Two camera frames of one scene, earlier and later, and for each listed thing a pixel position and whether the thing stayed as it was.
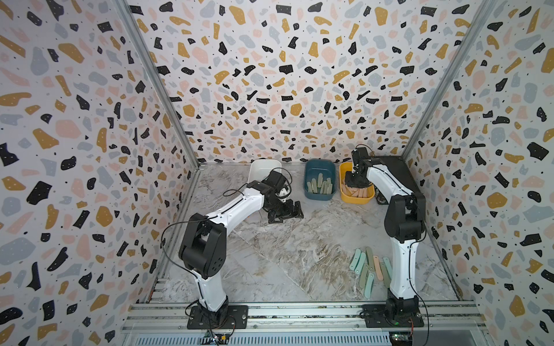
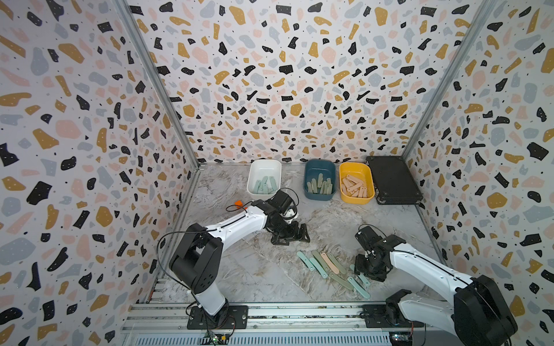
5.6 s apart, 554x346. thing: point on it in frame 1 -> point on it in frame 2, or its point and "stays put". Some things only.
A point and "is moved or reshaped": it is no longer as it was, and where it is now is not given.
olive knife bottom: [370, 258] is moved or reshaped
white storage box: [260, 169] stays put
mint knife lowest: [369, 285] -> [358, 287]
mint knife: [388, 268] is moved or reshaped
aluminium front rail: [156, 324] stays put
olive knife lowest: [365, 269] -> [341, 280]
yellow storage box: [345, 167] stays put
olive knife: [314, 185] stays put
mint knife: [360, 263] is moved or reshaped
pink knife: [378, 267] is moved or reshaped
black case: [397, 166] stays put
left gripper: [288, 213] -> [293, 235]
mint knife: [353, 264] is moved or reshaped
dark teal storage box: [312, 168] stays put
